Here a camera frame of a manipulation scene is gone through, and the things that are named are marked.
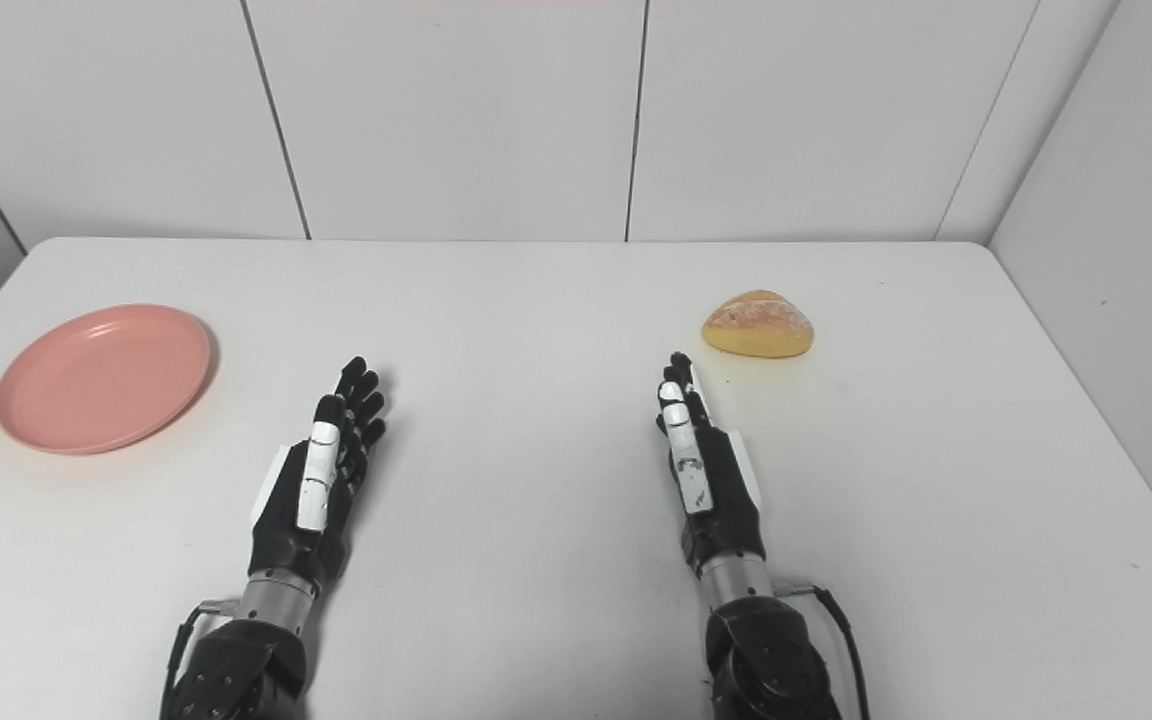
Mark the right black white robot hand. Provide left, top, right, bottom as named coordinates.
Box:
left=655, top=351, right=768, bottom=579

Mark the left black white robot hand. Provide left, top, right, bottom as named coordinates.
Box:
left=249, top=356, right=388, bottom=591

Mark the bread roll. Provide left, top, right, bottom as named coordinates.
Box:
left=701, top=290, right=815, bottom=359

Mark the pink plate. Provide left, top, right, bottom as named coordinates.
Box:
left=0, top=304, right=213, bottom=456

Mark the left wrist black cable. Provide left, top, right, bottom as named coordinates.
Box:
left=161, top=597, right=242, bottom=720

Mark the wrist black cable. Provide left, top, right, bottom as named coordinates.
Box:
left=161, top=597, right=242, bottom=720
left=774, top=579, right=872, bottom=720

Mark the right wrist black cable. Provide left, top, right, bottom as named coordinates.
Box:
left=774, top=579, right=872, bottom=720

